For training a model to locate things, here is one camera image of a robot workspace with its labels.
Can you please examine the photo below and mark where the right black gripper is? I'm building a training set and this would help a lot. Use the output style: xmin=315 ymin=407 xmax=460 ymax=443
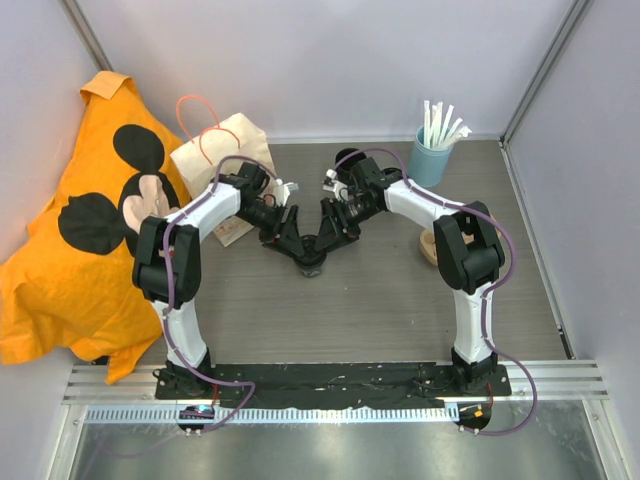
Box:
xmin=314 ymin=196 xmax=381 ymax=254

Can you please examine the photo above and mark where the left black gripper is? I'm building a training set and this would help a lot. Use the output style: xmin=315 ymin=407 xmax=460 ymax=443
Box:
xmin=234 ymin=201 xmax=303 ymax=257

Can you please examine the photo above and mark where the black cup lid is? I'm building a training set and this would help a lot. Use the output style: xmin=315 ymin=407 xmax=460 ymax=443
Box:
xmin=294 ymin=234 xmax=327 ymax=267

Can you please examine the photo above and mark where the dark coffee cup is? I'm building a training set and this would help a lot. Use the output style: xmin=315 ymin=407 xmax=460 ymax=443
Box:
xmin=294 ymin=259 xmax=325 ymax=278

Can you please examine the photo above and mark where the white paper takeout bag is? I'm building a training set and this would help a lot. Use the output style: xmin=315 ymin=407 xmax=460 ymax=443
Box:
xmin=170 ymin=95 xmax=275 ymax=198

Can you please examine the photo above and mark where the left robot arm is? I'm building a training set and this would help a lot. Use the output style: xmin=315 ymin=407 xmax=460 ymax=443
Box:
xmin=133 ymin=157 xmax=304 ymax=399

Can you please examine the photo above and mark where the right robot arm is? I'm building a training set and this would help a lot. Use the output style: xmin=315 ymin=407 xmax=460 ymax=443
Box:
xmin=314 ymin=148 xmax=505 ymax=395

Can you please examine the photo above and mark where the lidded black coffee cup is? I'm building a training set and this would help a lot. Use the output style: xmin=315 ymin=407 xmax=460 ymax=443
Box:
xmin=382 ymin=167 xmax=402 ymax=182

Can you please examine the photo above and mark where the bottom pulp cup carrier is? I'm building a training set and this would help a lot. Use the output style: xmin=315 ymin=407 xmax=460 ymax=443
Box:
xmin=419 ymin=209 xmax=504 ymax=268

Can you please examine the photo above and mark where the light blue straw holder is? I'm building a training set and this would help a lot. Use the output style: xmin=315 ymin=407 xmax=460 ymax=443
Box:
xmin=407 ymin=127 xmax=453 ymax=188

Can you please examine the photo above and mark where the orange mickey mouse bag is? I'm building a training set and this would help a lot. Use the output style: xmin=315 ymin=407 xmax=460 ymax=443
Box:
xmin=1 ymin=71 xmax=190 ymax=383

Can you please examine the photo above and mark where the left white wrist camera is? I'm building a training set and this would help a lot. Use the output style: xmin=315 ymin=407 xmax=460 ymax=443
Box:
xmin=272 ymin=178 xmax=299 ymax=206

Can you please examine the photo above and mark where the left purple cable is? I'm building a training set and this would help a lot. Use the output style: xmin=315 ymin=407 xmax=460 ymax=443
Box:
xmin=160 ymin=155 xmax=279 ymax=401

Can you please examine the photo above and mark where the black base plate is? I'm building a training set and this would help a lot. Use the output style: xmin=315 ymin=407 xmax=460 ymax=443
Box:
xmin=153 ymin=362 xmax=512 ymax=410

